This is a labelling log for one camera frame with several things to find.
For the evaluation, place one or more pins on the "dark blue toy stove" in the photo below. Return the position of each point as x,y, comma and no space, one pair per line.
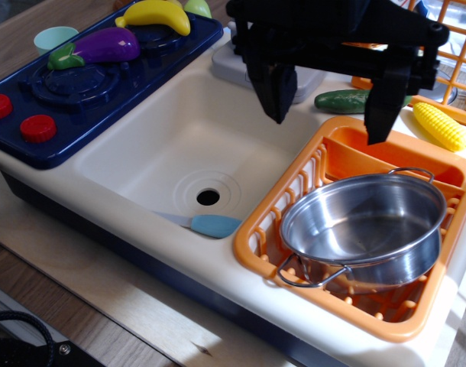
85,101

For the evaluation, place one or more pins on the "blue handled toy knife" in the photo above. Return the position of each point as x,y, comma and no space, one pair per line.
213,226

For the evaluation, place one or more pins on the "purple toy eggplant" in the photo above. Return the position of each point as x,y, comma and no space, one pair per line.
108,45

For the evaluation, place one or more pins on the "yellow toy banana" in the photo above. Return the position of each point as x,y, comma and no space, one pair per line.
156,13

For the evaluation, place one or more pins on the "light green toy fruit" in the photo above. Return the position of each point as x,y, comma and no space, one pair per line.
198,7

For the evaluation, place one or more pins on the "green toy cucumber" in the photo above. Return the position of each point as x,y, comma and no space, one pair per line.
344,101

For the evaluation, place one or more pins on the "stainless steel pan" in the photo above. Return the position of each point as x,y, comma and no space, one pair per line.
363,234

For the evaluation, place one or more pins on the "yellow toy corn cob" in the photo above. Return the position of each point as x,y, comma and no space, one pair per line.
444,129

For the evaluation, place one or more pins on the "cream toy sink unit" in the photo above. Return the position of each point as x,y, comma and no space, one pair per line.
200,145

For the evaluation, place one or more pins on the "mint green toy cup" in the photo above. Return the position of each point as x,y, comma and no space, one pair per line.
46,40

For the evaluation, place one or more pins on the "grey toy faucet base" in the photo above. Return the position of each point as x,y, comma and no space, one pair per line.
227,65

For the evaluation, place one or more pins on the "orange plastic drying rack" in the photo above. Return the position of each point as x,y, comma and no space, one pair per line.
339,150

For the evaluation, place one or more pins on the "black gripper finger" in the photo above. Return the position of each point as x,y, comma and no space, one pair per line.
385,100
275,95

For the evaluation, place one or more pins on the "orange wire basket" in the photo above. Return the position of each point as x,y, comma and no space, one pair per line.
451,80

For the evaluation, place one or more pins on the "red stove knob right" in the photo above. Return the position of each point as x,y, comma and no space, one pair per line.
38,128

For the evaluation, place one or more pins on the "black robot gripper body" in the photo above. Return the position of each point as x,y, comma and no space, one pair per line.
358,38

